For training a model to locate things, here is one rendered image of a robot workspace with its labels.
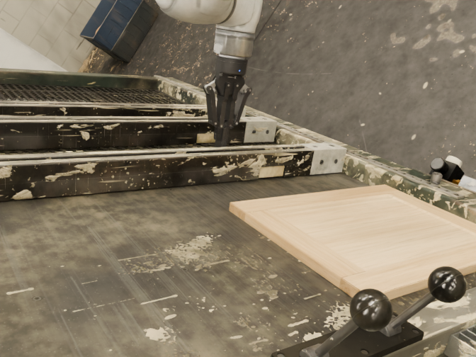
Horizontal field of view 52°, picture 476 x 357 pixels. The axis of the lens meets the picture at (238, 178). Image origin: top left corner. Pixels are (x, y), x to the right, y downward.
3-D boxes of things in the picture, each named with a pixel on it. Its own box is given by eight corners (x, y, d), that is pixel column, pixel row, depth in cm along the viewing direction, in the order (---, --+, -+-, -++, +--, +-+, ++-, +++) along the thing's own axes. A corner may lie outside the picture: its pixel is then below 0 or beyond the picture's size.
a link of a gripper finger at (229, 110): (226, 80, 117) (230, 80, 118) (221, 125, 121) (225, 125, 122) (234, 83, 114) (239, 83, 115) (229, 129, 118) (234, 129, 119)
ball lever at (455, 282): (401, 343, 59) (481, 287, 50) (380, 352, 56) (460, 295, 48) (383, 315, 60) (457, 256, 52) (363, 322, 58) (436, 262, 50)
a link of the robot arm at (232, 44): (208, 27, 113) (205, 53, 115) (229, 31, 106) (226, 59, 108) (240, 31, 118) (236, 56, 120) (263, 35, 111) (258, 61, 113)
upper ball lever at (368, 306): (331, 372, 52) (409, 314, 43) (304, 384, 50) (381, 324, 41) (313, 340, 54) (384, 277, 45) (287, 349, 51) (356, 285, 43)
